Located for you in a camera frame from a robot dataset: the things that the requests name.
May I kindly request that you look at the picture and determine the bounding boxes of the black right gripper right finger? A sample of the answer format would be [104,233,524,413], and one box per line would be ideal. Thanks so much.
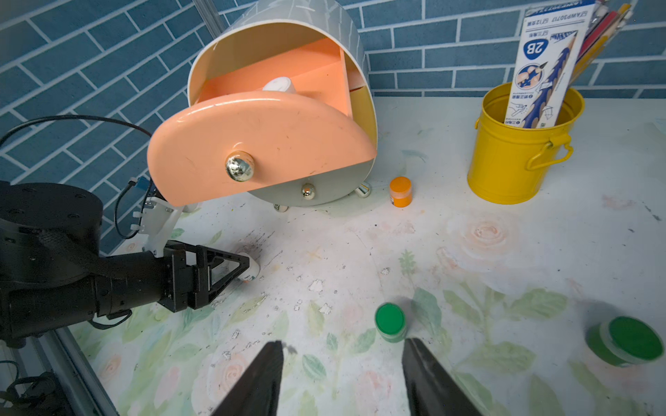
[402,338,481,416]

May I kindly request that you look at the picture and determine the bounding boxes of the yellow middle drawer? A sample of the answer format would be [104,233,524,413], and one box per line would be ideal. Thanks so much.
[350,87,378,147]

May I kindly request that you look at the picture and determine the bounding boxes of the orange top drawer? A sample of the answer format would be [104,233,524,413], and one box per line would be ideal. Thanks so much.
[147,38,377,206]

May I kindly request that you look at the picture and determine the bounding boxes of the blue white pencil box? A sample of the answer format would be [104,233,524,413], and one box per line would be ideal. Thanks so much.
[504,1,596,128]

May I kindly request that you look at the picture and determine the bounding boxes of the yellow metal bucket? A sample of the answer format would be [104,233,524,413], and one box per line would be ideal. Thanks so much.
[468,83,584,205]

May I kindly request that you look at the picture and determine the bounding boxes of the white round drawer cabinet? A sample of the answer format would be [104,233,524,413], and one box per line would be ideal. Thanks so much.
[187,1,378,208]

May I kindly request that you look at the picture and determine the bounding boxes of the green paint can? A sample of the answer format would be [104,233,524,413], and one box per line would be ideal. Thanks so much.
[586,317,665,367]
[374,303,408,343]

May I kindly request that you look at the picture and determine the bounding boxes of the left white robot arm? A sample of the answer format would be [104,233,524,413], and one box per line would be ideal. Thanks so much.
[1,181,251,348]

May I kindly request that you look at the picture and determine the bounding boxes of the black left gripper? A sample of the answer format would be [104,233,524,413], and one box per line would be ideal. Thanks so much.
[94,241,250,317]

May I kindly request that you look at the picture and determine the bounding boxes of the pencils in bucket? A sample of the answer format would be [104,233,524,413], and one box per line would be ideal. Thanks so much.
[569,3,633,86]

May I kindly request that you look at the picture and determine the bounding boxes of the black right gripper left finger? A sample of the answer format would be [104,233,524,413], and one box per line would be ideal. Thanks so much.
[211,341,284,416]

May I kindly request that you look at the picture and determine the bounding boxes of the white paint can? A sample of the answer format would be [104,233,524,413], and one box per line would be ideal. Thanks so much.
[262,76,297,94]
[238,252,261,282]

